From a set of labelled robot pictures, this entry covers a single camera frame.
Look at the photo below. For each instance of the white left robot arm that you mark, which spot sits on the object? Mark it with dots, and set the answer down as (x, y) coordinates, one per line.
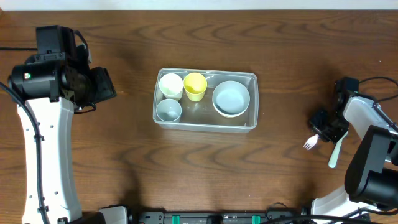
(49, 91)

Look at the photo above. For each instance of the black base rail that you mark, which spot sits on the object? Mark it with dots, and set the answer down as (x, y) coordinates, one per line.
(284, 215)

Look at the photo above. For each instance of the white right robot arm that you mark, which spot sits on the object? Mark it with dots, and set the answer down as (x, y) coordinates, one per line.
(369, 187)

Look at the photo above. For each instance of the clear plastic container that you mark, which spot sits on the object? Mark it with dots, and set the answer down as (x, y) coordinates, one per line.
(201, 115)

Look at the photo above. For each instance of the white plastic bowl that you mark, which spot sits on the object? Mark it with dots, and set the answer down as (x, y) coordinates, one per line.
(231, 111)
(231, 93)

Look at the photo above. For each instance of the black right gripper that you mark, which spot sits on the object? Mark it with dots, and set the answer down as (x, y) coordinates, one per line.
(332, 135)

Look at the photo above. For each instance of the white plastic cup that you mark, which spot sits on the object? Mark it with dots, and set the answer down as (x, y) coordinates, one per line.
(171, 86)

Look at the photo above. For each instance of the grey plastic cup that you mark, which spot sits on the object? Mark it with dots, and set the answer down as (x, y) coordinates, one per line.
(169, 110)

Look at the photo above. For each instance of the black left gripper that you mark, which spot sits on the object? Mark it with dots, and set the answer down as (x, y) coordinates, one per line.
(109, 90)

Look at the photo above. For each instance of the yellow plastic cup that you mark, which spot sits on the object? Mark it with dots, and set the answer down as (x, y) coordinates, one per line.
(195, 85)

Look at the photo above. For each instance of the white plastic fork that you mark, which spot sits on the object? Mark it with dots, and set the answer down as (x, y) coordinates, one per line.
(311, 142)

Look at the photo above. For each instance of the mint green plastic spoon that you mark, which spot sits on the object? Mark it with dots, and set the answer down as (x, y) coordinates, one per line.
(336, 152)

